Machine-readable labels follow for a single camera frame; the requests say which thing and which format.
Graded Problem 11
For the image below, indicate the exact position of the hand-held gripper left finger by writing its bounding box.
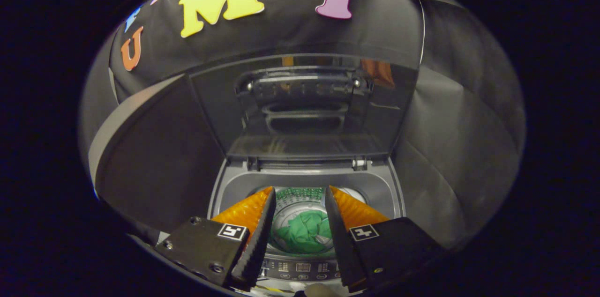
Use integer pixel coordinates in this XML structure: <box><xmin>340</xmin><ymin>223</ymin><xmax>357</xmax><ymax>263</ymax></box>
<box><xmin>155</xmin><ymin>186</ymin><xmax>277</xmax><ymax>290</ymax></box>

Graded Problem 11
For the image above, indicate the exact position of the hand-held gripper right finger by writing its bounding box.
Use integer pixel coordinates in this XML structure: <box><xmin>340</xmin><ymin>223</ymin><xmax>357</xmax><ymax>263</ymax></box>
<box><xmin>324</xmin><ymin>186</ymin><xmax>443</xmax><ymax>292</ymax></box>

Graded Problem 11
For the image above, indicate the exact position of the green polo shirt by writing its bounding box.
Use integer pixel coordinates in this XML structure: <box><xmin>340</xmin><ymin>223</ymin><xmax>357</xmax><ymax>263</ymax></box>
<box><xmin>274</xmin><ymin>209</ymin><xmax>334</xmax><ymax>254</ymax></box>

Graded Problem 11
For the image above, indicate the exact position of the grey washing machine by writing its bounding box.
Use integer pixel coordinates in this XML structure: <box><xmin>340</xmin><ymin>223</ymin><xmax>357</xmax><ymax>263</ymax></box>
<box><xmin>206</xmin><ymin>156</ymin><xmax>408</xmax><ymax>295</ymax></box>

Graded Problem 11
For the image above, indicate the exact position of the dark washing machine lid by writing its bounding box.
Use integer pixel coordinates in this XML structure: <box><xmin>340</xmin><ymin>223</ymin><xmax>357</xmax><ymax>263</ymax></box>
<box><xmin>188</xmin><ymin>53</ymin><xmax>420</xmax><ymax>162</ymax></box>

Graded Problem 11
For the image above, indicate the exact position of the grey cabinet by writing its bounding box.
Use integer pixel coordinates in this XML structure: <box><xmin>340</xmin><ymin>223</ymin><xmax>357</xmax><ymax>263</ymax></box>
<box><xmin>88</xmin><ymin>74</ymin><xmax>225</xmax><ymax>237</ymax></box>

